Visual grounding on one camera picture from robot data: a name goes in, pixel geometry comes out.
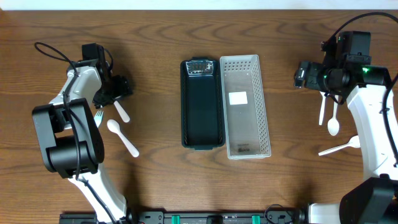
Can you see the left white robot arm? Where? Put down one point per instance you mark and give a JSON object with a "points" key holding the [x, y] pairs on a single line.
{"points": [[70, 141]]}

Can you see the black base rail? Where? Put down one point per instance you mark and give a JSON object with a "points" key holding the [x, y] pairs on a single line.
{"points": [[274, 215]]}

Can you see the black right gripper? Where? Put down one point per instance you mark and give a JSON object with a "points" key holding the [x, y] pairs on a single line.
{"points": [[333, 91]]}

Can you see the dark green plastic basket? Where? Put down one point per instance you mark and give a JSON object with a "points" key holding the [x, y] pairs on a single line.
{"points": [[202, 118]]}

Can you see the white plastic spoon near arm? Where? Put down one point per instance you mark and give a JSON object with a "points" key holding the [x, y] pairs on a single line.
{"points": [[353, 142]]}

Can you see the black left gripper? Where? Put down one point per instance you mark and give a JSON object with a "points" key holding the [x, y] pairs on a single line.
{"points": [[115, 90]]}

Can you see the white plastic fork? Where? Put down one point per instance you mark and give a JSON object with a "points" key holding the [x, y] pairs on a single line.
{"points": [[123, 114]]}

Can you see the white plastic spoon bowl-down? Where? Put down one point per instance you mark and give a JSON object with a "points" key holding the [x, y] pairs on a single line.
{"points": [[333, 124]]}

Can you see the white plastic utensil handle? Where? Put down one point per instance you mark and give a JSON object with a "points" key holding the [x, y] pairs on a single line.
{"points": [[322, 109]]}

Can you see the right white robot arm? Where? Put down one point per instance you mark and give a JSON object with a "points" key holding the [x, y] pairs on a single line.
{"points": [[346, 71]]}

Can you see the white plastic spoon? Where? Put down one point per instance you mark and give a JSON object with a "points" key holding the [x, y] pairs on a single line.
{"points": [[114, 127]]}

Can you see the clear white plastic basket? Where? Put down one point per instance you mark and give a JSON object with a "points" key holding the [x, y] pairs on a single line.
{"points": [[246, 127]]}

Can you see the pale green plastic fork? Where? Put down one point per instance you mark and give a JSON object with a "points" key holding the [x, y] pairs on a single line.
{"points": [[98, 117]]}

